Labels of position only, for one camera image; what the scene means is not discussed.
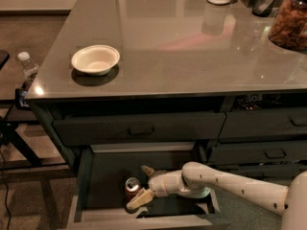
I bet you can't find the dark grey cabinet counter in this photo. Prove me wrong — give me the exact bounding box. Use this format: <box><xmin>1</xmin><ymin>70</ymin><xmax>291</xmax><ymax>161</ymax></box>
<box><xmin>28</xmin><ymin>0</ymin><xmax>306</xmax><ymax>168</ymax></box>

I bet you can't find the open middle drawer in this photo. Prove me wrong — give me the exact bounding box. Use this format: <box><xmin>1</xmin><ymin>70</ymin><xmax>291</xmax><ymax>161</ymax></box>
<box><xmin>67</xmin><ymin>142</ymin><xmax>229</xmax><ymax>230</ymax></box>

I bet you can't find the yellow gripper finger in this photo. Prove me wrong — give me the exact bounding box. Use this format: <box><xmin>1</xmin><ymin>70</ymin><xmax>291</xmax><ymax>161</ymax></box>
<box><xmin>141</xmin><ymin>165</ymin><xmax>166</xmax><ymax>178</ymax></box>
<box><xmin>127</xmin><ymin>188</ymin><xmax>154</xmax><ymax>210</ymax></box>

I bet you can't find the chip bag in drawer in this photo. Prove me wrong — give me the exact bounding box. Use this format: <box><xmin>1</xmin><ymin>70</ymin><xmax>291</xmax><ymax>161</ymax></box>
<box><xmin>236</xmin><ymin>94</ymin><xmax>263</xmax><ymax>110</ymax></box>

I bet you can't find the closed top left drawer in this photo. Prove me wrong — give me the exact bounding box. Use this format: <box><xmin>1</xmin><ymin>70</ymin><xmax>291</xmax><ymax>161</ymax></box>
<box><xmin>53</xmin><ymin>112</ymin><xmax>225</xmax><ymax>147</ymax></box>

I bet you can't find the clear plastic water bottle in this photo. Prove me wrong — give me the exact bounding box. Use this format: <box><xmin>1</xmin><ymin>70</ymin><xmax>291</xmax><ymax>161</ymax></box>
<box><xmin>17</xmin><ymin>52</ymin><xmax>39</xmax><ymax>81</ymax></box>

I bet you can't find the black side table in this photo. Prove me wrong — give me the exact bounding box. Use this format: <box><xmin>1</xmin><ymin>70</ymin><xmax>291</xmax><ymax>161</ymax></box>
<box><xmin>0</xmin><ymin>49</ymin><xmax>68</xmax><ymax>171</ymax></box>

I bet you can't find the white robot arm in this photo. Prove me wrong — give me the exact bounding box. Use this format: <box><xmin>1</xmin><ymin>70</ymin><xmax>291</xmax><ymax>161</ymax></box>
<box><xmin>127</xmin><ymin>162</ymin><xmax>307</xmax><ymax>230</ymax></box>

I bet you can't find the red coke can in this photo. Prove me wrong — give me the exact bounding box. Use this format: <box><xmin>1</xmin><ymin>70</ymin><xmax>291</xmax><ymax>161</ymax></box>
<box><xmin>125</xmin><ymin>177</ymin><xmax>141</xmax><ymax>200</ymax></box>

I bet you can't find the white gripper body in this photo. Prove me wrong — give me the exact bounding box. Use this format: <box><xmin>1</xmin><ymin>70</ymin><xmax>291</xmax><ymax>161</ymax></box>
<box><xmin>148</xmin><ymin>171</ymin><xmax>169</xmax><ymax>197</ymax></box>

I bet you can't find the black cable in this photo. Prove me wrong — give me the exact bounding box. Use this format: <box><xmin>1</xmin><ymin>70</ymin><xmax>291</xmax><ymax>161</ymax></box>
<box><xmin>0</xmin><ymin>144</ymin><xmax>13</xmax><ymax>230</ymax></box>

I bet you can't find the white paper bowl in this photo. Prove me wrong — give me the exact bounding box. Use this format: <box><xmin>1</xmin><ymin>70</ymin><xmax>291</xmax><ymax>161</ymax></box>
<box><xmin>71</xmin><ymin>45</ymin><xmax>120</xmax><ymax>76</ymax></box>

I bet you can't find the middle right drawer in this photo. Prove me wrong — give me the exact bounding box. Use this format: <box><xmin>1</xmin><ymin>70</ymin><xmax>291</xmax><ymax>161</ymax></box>
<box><xmin>207</xmin><ymin>141</ymin><xmax>307</xmax><ymax>166</ymax></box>

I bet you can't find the top right drawer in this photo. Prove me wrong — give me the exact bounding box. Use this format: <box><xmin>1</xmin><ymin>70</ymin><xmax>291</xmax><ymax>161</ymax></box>
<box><xmin>220</xmin><ymin>107</ymin><xmax>307</xmax><ymax>140</ymax></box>

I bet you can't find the glass jar of snacks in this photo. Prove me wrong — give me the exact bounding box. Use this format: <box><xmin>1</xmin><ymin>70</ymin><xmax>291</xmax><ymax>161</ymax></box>
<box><xmin>269</xmin><ymin>0</ymin><xmax>307</xmax><ymax>51</ymax></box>

